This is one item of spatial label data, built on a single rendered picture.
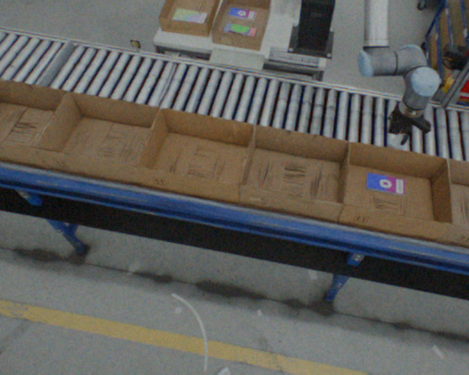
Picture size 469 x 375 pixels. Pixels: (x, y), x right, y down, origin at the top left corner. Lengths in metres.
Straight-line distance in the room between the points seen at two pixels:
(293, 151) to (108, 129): 0.82
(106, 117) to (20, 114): 0.37
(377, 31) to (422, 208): 0.75
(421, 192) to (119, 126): 1.34
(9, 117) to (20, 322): 1.11
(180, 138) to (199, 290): 0.98
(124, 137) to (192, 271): 0.96
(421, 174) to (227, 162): 0.83
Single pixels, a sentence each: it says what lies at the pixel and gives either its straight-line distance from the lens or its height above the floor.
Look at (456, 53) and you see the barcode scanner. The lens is 2.14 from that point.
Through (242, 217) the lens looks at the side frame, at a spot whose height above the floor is 0.91.
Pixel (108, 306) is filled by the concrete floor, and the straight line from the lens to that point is 2.53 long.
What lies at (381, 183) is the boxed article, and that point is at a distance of 1.75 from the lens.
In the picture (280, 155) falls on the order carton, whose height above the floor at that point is 0.89.
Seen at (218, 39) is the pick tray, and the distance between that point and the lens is 2.40.
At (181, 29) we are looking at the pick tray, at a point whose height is 0.78.
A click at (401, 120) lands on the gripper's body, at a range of 1.58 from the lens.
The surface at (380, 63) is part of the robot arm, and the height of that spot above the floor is 1.40.
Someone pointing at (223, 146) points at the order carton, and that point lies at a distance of 1.77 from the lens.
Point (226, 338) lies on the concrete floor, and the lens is 2.39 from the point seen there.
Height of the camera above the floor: 2.35
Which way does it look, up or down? 55 degrees down
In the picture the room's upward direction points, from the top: 7 degrees clockwise
